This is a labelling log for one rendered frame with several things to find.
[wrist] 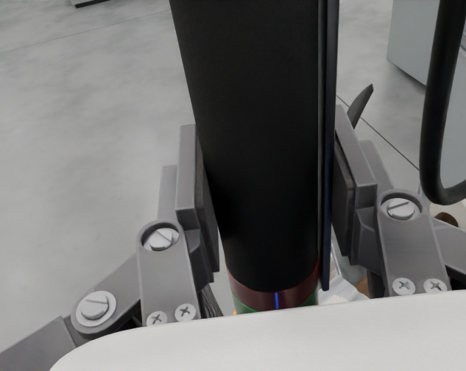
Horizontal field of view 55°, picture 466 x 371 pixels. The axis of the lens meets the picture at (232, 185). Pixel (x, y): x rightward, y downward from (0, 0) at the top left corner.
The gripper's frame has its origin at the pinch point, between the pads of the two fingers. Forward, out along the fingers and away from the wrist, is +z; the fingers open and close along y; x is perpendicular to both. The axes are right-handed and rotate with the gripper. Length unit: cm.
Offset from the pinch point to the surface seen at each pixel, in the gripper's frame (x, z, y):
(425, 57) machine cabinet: -136, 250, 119
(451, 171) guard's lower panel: -104, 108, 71
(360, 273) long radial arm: -48, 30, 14
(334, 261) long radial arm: -45, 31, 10
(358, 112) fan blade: -17.5, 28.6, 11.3
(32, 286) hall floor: -159, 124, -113
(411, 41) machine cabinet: -132, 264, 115
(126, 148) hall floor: -160, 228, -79
